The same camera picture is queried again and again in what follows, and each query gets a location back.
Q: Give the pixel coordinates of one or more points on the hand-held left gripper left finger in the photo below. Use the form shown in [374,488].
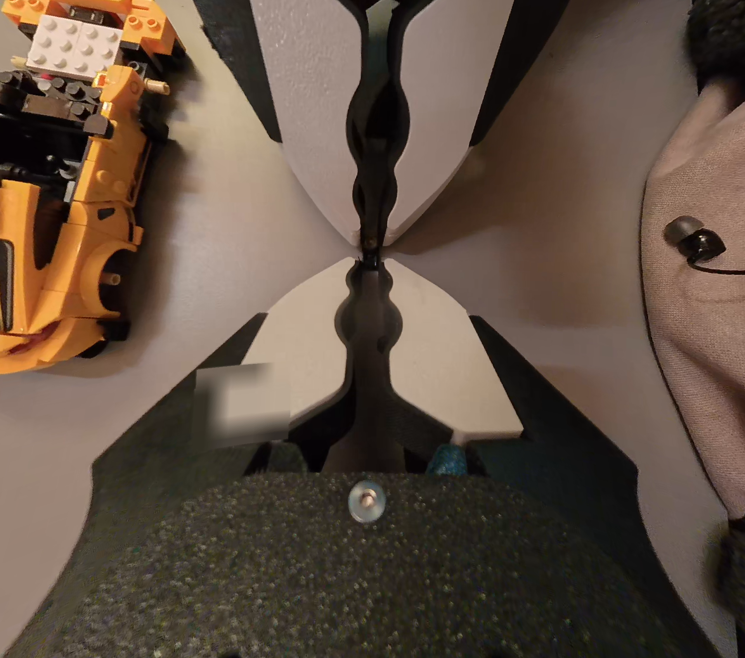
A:
[302,332]

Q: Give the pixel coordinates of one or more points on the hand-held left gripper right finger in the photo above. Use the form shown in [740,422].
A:
[448,361]

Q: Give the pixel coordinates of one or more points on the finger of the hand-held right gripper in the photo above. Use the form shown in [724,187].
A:
[448,58]
[302,58]

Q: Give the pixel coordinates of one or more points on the small black lego clip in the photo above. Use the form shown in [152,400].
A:
[371,260]

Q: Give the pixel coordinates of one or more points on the orange lego car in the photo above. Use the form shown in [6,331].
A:
[87,204]

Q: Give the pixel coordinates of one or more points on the beige hoodie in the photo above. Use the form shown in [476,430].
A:
[704,349]

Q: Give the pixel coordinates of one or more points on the black earbud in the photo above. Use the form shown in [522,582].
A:
[698,242]

